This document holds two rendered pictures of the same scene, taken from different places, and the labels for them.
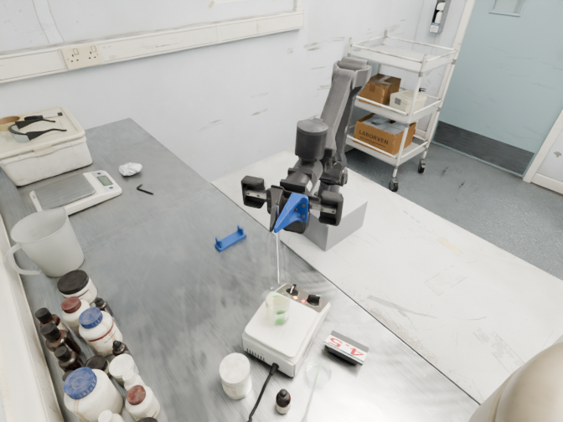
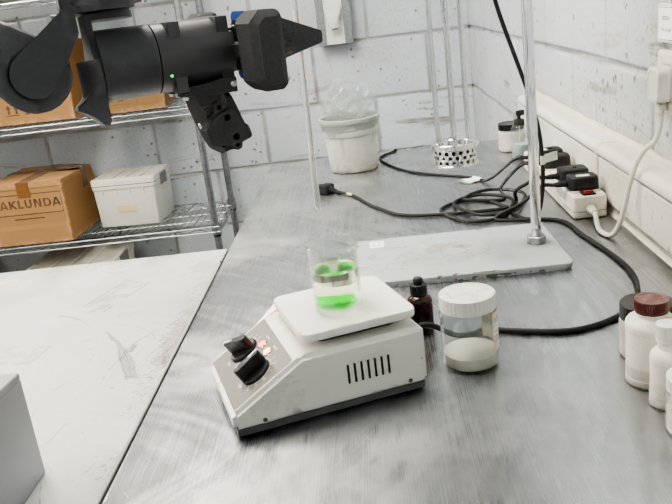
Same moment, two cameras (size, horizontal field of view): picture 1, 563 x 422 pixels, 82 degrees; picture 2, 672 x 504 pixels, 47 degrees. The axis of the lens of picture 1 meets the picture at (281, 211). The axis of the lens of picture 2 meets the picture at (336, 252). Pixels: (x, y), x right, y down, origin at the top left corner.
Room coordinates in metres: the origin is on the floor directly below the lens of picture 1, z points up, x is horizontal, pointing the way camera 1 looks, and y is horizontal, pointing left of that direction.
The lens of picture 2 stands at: (0.92, 0.52, 1.28)
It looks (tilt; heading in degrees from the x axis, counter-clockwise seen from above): 18 degrees down; 224
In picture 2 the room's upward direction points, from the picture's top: 7 degrees counter-clockwise
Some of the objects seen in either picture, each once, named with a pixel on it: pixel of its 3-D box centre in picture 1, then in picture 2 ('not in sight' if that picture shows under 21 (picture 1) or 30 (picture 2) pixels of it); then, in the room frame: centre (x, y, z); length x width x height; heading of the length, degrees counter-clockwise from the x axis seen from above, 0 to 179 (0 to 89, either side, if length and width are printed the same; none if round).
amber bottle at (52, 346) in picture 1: (59, 342); not in sight; (0.36, 0.47, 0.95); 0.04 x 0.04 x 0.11
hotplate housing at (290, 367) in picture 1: (286, 323); (322, 350); (0.41, -0.01, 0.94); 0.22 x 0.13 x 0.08; 151
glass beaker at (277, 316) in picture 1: (276, 306); (336, 274); (0.40, 0.01, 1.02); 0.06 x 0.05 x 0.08; 81
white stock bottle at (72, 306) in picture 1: (79, 315); not in sight; (0.42, 0.47, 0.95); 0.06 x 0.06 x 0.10
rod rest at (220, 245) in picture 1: (229, 237); not in sight; (0.71, 0.16, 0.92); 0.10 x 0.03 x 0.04; 132
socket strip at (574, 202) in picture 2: not in sight; (560, 177); (-0.38, -0.15, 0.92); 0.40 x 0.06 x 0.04; 41
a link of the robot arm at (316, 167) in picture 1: (307, 170); (111, 65); (0.56, -0.05, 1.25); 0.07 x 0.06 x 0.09; 159
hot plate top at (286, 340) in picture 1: (281, 321); (341, 306); (0.39, 0.00, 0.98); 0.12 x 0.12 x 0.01; 61
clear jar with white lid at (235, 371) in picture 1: (236, 377); (469, 327); (0.29, 0.09, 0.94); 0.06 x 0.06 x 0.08
